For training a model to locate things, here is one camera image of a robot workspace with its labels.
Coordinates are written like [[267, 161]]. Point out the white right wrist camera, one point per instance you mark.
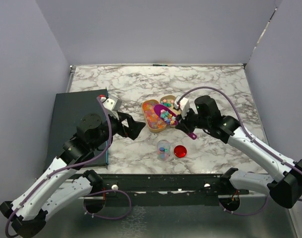
[[182, 105]]

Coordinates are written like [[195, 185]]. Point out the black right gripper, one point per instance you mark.
[[182, 123]]

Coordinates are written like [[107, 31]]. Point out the dark box with blue edge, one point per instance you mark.
[[69, 109]]

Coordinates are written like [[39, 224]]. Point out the purple plastic scoop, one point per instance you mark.
[[190, 134]]

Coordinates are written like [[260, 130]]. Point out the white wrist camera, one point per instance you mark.
[[112, 106], [182, 105]]

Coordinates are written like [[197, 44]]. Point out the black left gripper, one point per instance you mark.
[[134, 128]]

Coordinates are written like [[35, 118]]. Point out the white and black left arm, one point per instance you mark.
[[28, 214]]

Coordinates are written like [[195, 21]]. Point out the red round lid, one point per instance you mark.
[[180, 151]]

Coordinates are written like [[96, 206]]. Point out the clear plastic cup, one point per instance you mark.
[[163, 150]]

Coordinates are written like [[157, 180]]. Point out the beige tray translucent star candies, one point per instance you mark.
[[154, 122]]

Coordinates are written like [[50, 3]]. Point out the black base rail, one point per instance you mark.
[[165, 190]]

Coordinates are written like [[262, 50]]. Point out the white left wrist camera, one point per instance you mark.
[[112, 106]]

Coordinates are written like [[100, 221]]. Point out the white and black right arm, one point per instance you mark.
[[283, 181]]

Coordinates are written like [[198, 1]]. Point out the beige tray opaque star candies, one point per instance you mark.
[[169, 104]]

